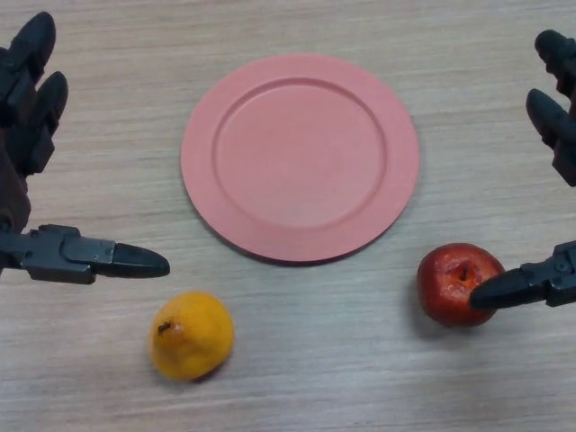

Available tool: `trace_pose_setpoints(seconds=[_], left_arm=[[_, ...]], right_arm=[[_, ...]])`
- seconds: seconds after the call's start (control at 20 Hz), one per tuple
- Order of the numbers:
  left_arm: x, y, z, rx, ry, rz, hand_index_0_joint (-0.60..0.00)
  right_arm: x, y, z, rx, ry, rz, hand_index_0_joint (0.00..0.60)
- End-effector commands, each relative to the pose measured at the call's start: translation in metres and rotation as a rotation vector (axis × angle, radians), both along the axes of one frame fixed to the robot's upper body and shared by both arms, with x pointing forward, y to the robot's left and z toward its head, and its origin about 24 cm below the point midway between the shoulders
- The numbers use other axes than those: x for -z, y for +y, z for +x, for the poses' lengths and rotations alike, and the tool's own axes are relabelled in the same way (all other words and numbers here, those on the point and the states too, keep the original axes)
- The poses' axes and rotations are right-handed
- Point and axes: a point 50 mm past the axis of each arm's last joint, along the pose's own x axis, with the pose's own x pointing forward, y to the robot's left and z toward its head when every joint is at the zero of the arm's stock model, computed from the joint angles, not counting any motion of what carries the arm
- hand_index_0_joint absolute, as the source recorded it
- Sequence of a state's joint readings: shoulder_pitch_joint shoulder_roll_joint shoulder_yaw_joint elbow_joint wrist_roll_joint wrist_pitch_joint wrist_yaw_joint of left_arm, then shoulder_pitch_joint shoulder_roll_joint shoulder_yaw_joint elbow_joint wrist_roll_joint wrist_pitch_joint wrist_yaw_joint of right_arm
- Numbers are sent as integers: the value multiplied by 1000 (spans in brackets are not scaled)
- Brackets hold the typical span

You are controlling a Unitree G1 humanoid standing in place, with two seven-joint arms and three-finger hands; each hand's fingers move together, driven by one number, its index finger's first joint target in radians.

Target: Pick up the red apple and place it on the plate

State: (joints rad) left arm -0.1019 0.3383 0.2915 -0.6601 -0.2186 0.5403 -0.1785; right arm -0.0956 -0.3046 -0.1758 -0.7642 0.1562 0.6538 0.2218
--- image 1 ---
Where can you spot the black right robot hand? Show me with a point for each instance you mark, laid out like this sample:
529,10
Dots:
549,279

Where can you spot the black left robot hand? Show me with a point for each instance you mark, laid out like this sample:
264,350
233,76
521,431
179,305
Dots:
22,135

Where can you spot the red apple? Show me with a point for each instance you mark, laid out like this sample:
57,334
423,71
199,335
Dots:
450,288

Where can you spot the pink round plate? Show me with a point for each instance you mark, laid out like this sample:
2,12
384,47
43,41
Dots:
300,158

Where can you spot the yellow pear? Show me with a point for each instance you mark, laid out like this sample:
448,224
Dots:
192,335

